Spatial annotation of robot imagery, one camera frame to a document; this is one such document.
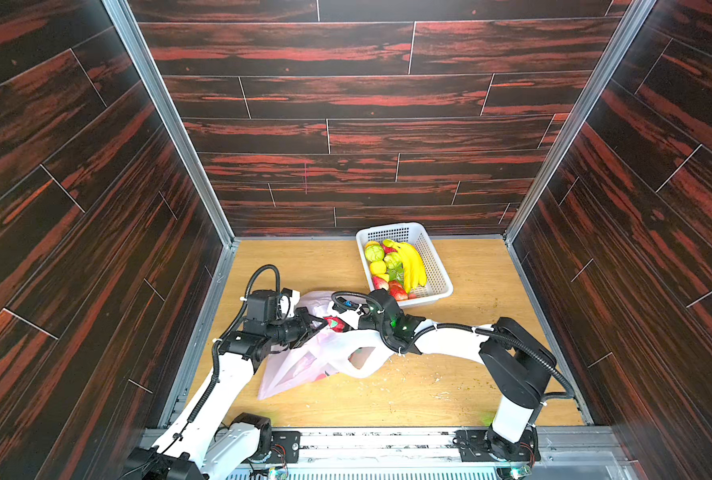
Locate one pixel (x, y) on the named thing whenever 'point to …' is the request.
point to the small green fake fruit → (393, 262)
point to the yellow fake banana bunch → (413, 265)
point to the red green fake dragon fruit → (335, 323)
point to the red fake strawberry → (397, 291)
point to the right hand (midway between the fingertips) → (333, 320)
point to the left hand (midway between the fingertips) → (328, 322)
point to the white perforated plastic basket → (438, 283)
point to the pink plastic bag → (321, 354)
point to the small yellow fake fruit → (378, 267)
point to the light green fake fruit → (374, 253)
